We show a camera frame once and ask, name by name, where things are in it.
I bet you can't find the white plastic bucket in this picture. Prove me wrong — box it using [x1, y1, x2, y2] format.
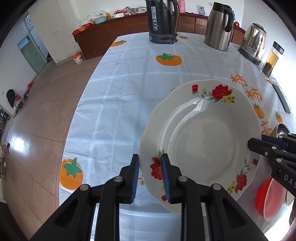
[72, 51, 84, 64]

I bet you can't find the pink bottle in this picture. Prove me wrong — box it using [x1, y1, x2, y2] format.
[178, 0, 186, 13]

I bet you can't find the black smartphone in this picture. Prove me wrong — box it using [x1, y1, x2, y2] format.
[273, 84, 291, 114]

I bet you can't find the stainless steel thermos jug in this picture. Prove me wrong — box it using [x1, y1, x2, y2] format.
[204, 2, 234, 51]

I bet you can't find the glass tea jar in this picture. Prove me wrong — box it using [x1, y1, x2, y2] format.
[260, 41, 285, 80]

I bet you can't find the stainless steel bowl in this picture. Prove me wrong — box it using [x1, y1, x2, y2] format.
[270, 123, 290, 138]

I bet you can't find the white floral plate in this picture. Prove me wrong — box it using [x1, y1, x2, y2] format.
[139, 79, 261, 214]

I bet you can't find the dark wooden sideboard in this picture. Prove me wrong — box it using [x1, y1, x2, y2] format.
[72, 11, 246, 60]

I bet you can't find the white persimmon tablecloth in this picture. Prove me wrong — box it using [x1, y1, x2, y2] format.
[63, 32, 295, 186]

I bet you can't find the red plastic bowl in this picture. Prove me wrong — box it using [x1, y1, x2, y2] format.
[255, 178, 287, 222]

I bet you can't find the teal basin on sideboard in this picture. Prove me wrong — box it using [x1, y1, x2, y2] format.
[94, 15, 108, 25]

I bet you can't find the stainless electric kettle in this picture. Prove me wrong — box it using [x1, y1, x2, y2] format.
[238, 23, 267, 65]

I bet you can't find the green door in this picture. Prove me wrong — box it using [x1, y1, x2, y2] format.
[17, 36, 47, 74]

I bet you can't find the dark blue thermos jug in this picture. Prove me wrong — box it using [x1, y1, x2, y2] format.
[145, 0, 180, 44]

